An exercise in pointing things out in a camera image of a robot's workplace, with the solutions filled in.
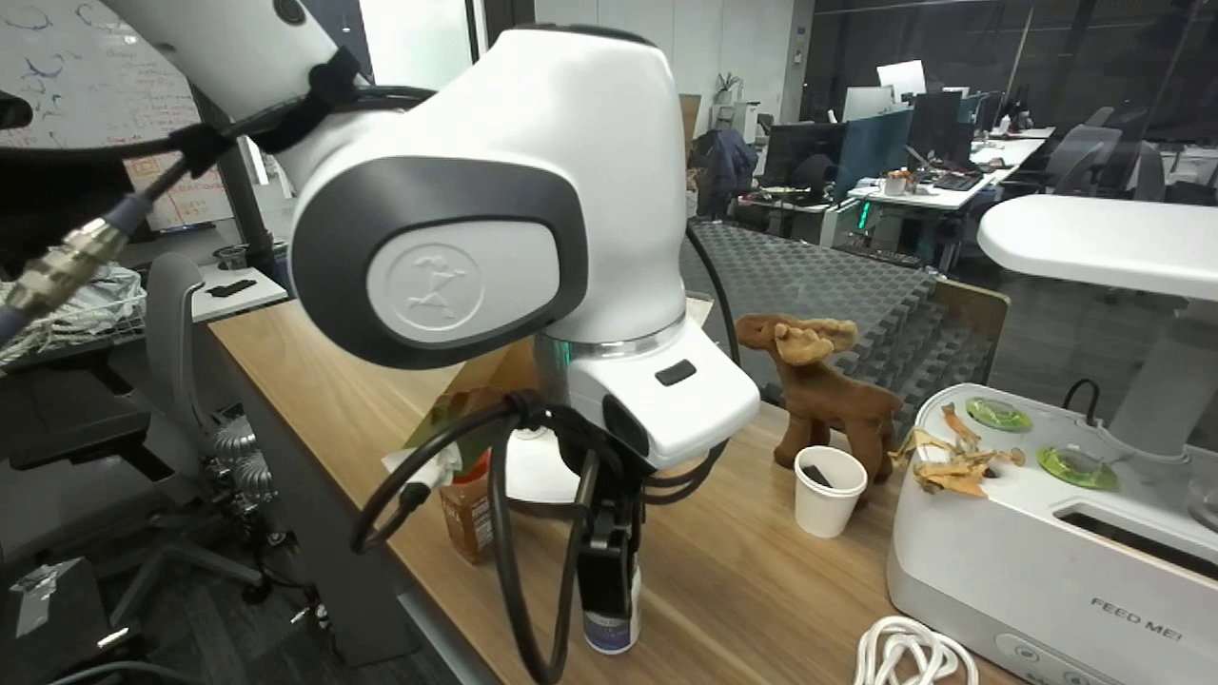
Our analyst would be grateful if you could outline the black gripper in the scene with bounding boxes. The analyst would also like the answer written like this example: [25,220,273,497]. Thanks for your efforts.
[552,418,666,626]

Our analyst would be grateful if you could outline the white pill bottle blue label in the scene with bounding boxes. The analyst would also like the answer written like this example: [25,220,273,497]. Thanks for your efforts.
[580,551,647,662]

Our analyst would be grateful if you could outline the spice jar orange lid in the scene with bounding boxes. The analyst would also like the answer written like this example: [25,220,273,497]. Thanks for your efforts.
[434,456,501,572]

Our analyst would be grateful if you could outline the white paper plate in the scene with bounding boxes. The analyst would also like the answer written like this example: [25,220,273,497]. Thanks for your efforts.
[501,422,590,512]

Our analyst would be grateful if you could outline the white paper cup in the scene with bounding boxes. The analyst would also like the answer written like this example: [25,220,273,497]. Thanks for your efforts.
[793,440,874,544]

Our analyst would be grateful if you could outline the brown moose plush toy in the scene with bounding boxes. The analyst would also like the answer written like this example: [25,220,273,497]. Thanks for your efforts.
[727,313,911,492]

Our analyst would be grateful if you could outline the grey hexagon foam mat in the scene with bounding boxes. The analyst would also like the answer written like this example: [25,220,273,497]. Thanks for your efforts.
[681,213,1011,422]

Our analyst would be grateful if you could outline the dried brown plant bits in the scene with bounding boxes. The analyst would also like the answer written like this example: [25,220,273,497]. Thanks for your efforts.
[896,398,1007,503]

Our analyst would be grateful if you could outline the white hydroponic planter appliance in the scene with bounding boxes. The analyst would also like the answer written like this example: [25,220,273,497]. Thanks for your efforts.
[884,195,1218,685]

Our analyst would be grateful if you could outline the grey office chair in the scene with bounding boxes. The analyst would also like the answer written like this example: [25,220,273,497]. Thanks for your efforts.
[128,248,335,639]

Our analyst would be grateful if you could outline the white office desk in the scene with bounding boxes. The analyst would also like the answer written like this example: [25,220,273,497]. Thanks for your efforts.
[842,164,1020,249]

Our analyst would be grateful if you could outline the black metal pole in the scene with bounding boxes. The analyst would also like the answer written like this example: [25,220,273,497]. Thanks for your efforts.
[188,87,287,273]

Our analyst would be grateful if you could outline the crumpled grey cloth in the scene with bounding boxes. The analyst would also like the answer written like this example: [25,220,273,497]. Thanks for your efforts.
[0,258,152,371]

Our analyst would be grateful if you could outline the olive brown wrist camera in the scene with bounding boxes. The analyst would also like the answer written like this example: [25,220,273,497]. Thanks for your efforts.
[403,330,552,465]

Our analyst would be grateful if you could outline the white coiled rope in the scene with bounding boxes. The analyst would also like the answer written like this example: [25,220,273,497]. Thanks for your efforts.
[850,611,987,685]

